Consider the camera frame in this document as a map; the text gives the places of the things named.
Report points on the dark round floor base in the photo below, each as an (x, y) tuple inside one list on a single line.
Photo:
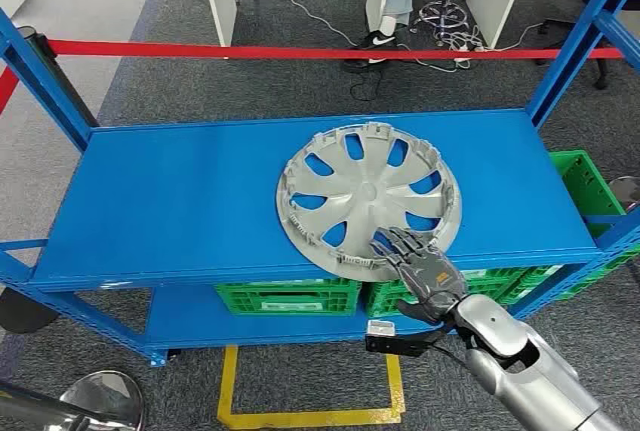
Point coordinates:
[(25, 315)]

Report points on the green plastic crate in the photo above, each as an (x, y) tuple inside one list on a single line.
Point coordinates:
[(490, 289), (580, 183), (320, 297)]

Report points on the grey plastic wheel hubcap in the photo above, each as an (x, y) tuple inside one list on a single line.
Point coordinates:
[(365, 196)]

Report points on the metal stanchion post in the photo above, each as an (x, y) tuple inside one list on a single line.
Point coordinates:
[(110, 395), (60, 83)]

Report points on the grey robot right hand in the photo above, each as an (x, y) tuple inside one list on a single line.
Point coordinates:
[(430, 279)]

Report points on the chrome stanchion base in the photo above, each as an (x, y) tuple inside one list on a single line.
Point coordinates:
[(627, 191)]

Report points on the blue metal shelf rack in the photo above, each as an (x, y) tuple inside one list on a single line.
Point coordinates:
[(175, 203)]

